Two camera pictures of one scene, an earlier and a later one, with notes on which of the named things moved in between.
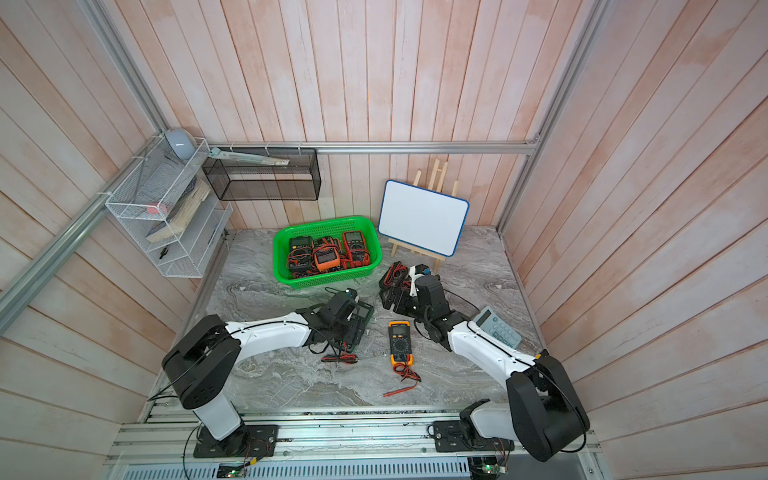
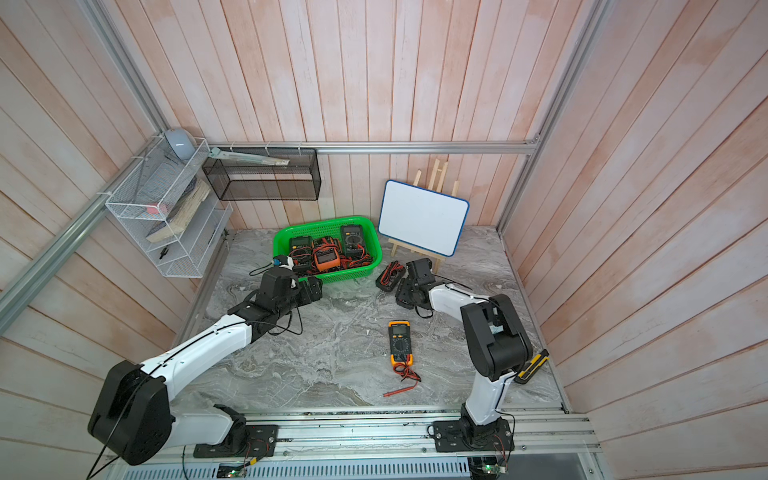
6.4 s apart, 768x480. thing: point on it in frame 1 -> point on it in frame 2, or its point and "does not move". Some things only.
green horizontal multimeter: (361, 320) -> (352, 239)
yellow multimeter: (400, 353) does not move
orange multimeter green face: (327, 258) does not move
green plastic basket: (325, 228) does not move
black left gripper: (344, 338) -> (306, 297)
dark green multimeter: (300, 256) does not move
